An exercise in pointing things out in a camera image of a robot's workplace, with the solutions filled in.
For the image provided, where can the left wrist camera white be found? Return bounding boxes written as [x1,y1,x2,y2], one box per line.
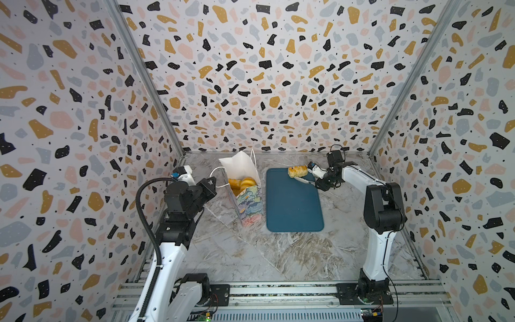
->
[171,165,195,186]

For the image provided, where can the black corrugated cable left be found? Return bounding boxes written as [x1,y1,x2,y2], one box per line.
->
[134,176,178,322]

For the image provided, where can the floral paper bag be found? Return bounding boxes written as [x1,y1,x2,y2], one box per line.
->
[210,149,264,227]

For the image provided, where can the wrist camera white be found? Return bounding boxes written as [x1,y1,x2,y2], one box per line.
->
[171,165,195,186]
[307,162,327,180]

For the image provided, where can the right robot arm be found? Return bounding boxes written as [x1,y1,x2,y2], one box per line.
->
[308,150,407,303]

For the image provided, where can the teal tray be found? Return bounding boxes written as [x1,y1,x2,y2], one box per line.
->
[266,168,325,233]

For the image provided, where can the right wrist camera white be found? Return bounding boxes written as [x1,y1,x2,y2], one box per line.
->
[307,162,327,180]

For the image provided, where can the rectangular pastry bread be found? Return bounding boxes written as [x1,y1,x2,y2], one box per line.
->
[288,166,308,178]

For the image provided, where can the small striped bun top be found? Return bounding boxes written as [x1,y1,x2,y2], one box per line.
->
[240,177,257,189]

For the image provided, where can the white metal tongs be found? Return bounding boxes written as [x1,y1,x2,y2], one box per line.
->
[294,177,315,186]

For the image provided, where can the large seeded oval bread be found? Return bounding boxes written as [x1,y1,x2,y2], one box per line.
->
[228,178,241,197]

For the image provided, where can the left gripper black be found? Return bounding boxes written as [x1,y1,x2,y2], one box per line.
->
[185,175,217,222]

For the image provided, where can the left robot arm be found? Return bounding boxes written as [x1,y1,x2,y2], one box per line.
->
[130,177,217,321]

